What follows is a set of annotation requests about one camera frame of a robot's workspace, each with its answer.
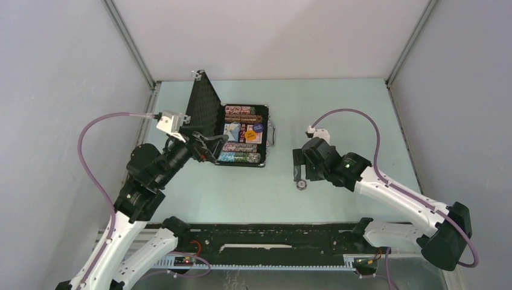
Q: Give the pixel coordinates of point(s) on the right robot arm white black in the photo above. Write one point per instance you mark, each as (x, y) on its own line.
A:
(440, 232)

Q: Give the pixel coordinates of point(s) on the silver case handle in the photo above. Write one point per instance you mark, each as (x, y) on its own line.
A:
(271, 135)

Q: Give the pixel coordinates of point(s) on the aluminium rail frame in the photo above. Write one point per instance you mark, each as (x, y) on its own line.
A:
(146, 234)

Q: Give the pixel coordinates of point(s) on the poker chip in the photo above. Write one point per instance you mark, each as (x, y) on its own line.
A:
(301, 185)

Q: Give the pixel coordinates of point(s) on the top red chip row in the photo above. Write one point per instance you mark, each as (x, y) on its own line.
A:
(240, 110)

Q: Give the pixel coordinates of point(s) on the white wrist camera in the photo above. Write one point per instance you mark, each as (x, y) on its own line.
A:
(321, 133)
(170, 123)

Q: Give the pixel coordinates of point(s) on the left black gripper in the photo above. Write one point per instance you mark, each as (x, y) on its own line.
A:
(214, 144)

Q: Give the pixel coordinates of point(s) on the pink chip row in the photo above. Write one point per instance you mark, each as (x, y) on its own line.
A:
(240, 147)

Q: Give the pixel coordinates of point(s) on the blue small blind button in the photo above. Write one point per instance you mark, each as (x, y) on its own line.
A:
(258, 128)

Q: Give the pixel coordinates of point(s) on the red dice strip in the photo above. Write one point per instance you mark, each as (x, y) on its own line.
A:
(243, 129)

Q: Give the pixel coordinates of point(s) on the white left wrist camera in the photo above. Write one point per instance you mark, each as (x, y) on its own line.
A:
(170, 123)

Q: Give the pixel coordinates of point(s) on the orange big blind button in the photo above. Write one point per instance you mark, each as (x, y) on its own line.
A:
(250, 136)

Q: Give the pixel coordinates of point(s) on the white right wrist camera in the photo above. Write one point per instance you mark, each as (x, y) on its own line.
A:
(321, 133)

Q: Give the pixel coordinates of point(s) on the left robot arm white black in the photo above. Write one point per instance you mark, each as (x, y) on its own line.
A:
(150, 170)

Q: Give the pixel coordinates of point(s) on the blue playing card deck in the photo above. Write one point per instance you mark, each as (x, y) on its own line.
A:
(232, 130)

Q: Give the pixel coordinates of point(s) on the black poker case base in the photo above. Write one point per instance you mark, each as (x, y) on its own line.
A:
(262, 110)

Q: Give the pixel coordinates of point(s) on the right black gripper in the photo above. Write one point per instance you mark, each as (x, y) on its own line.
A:
(299, 159)

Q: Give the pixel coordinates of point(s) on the red playing card deck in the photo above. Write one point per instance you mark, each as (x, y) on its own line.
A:
(259, 139)

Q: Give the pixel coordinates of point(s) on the blue green chip row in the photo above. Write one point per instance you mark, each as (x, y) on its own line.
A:
(239, 157)

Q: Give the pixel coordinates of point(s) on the white cable duct strip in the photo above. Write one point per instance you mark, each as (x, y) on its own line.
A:
(173, 262)

